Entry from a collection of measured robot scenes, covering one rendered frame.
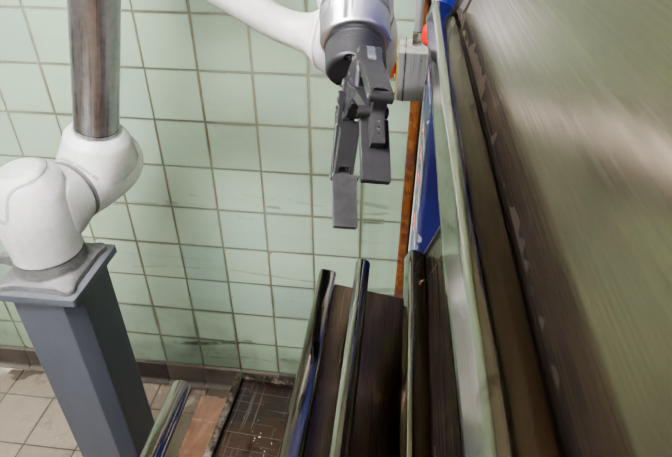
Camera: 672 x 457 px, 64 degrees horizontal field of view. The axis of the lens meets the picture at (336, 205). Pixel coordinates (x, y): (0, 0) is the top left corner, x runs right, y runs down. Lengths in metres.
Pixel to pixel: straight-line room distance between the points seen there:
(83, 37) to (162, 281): 1.06
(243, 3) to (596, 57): 0.74
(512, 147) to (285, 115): 1.34
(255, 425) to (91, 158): 0.70
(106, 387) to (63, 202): 0.54
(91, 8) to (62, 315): 0.68
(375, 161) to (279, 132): 1.05
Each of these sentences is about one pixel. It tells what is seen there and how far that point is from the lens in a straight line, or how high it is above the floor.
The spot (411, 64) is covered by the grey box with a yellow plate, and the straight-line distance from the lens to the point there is 1.09.
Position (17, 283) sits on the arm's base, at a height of 1.02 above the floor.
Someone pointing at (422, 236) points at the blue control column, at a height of 1.43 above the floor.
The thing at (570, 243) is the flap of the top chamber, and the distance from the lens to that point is 0.17.
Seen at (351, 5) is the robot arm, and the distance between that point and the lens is 0.68.
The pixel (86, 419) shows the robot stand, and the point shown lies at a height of 0.54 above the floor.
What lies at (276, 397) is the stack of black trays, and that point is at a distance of 1.30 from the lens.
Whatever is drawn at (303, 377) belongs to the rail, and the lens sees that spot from 0.52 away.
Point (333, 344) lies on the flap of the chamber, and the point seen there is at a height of 1.41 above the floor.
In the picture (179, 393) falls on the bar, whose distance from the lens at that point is 0.87.
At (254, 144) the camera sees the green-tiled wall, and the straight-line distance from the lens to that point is 1.61.
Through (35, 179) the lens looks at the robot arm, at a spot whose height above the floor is 1.26.
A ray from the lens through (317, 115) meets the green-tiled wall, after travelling 1.53.
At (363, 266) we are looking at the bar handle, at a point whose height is 1.47.
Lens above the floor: 1.84
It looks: 34 degrees down
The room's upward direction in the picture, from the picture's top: straight up
